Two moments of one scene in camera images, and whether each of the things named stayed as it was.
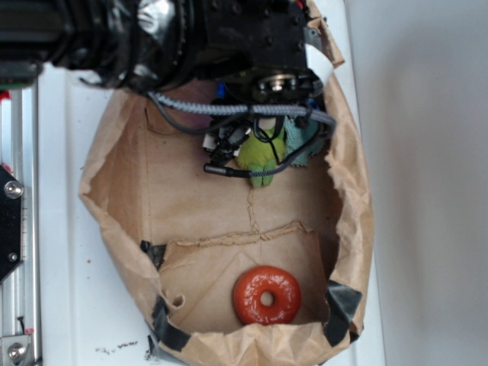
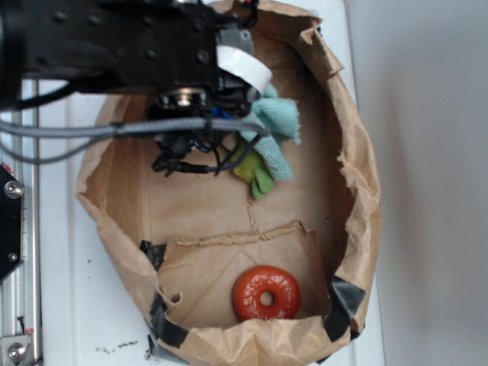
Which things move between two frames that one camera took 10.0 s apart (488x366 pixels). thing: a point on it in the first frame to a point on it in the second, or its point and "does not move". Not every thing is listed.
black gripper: x=268 y=39 to x=191 y=54
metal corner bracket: x=16 y=351 does not move
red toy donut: x=252 y=283 does not move
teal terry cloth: x=295 y=135 to x=280 y=117
